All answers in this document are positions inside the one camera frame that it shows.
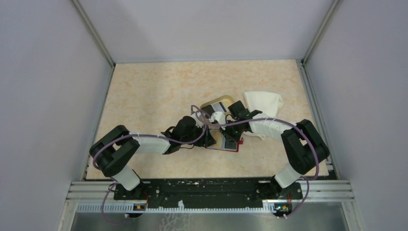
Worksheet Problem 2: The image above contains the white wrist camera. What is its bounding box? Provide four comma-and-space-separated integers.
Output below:
190, 110, 206, 128
209, 111, 227, 130

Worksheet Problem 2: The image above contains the beige plastic tray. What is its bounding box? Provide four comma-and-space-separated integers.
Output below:
200, 95, 235, 112

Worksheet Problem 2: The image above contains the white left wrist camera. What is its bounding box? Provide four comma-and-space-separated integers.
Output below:
190, 110, 206, 128

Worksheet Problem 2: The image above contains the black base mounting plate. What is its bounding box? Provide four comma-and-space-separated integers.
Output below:
114, 177, 303, 209

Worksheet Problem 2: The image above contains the aluminium frame rail left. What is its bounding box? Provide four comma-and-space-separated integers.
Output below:
70, 0, 116, 69

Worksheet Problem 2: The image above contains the aluminium frame rail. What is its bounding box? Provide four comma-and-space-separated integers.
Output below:
302, 0, 343, 66
70, 0, 116, 69
66, 180, 355, 202

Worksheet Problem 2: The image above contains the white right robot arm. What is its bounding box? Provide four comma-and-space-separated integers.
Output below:
211, 101, 330, 198

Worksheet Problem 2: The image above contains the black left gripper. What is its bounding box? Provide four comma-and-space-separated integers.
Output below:
181, 123, 217, 147

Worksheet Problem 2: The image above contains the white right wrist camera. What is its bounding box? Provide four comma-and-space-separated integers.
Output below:
209, 111, 227, 130

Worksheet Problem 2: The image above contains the white cloth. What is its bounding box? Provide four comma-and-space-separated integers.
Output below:
242, 90, 285, 141

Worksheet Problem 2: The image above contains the red leather card holder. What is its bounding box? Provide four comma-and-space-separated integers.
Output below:
206, 129, 243, 153

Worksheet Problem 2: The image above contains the aluminium frame rail right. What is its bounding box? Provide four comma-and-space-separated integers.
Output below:
302, 0, 343, 66

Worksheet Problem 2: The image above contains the black silver-striped VIP card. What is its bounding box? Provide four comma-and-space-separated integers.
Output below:
201, 102, 227, 116

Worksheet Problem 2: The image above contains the aluminium front frame rail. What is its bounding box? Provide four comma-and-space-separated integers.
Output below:
66, 180, 355, 202

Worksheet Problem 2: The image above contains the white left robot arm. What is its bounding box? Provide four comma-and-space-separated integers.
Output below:
89, 116, 216, 199

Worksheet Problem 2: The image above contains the white slotted cable duct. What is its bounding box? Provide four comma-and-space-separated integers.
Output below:
76, 201, 289, 214

